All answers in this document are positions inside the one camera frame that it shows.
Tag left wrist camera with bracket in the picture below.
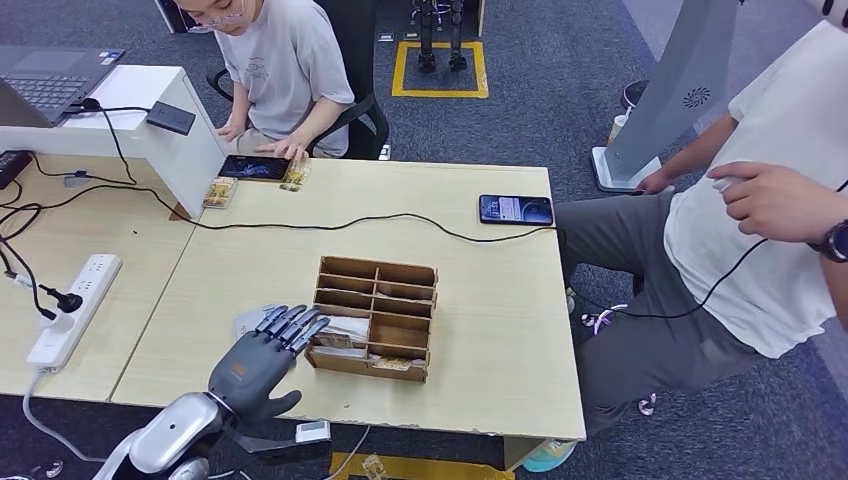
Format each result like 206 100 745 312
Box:
225 419 333 465

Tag white power strip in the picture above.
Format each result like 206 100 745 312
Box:
26 253 124 371

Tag black wristwatch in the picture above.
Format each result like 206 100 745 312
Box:
808 219 848 264

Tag black hub box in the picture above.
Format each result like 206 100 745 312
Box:
0 150 34 191

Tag black shoe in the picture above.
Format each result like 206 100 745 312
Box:
620 78 652 111

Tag grey floor stand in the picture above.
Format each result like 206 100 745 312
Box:
591 0 745 194

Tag white desk riser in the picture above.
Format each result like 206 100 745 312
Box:
0 64 229 221

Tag white power strip cable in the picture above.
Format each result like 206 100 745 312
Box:
21 367 107 465

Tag white plug adapter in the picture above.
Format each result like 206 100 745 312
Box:
38 311 75 335

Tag grey laptop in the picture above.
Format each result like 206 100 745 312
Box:
0 44 126 128

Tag wooden compartment organizer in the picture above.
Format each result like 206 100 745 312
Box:
304 256 439 384

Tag black humanoid robot legs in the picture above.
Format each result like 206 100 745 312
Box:
409 0 473 74

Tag black power plug with cable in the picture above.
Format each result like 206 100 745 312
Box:
0 235 84 321

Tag black charger cable with plug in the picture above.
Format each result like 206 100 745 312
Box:
29 97 152 188

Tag yellow tape square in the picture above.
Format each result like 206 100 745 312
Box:
392 40 490 100

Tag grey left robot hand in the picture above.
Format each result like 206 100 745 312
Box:
207 303 332 427

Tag eyeglasses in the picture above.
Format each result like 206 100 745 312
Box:
187 0 245 34

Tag person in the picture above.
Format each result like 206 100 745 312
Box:
173 0 357 165
555 0 848 439

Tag black power bank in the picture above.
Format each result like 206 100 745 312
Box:
145 100 197 137

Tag long black phone cable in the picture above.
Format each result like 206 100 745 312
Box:
0 184 558 244

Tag black computer tower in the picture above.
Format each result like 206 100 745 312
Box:
153 0 208 35

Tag black smartphone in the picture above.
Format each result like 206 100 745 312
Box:
478 193 556 227
217 154 291 183

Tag grey card reader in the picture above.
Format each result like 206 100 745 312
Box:
234 303 280 340

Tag person's left hand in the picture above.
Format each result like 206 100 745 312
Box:
705 160 843 244
254 135 311 165

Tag teal white shoe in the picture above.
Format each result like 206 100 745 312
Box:
521 439 579 475

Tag gold cards in clear case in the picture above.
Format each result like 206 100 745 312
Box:
201 176 240 211

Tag yellow floor tape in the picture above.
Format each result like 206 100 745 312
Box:
329 451 517 480

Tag thin black cable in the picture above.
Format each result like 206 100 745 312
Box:
569 178 848 321

